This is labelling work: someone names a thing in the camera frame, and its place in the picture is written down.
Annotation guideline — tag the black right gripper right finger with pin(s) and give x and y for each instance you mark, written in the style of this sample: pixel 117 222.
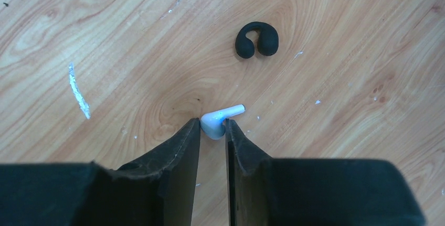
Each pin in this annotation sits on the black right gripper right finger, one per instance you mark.
pixel 263 190

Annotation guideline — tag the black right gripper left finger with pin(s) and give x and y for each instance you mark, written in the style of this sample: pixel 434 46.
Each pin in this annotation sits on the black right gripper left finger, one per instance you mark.
pixel 156 188

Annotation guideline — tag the white earbud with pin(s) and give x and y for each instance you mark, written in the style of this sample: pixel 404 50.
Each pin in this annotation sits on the white earbud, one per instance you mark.
pixel 212 123

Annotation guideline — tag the black earbud near left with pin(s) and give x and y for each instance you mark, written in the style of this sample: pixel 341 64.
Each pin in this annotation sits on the black earbud near left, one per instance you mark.
pixel 267 42

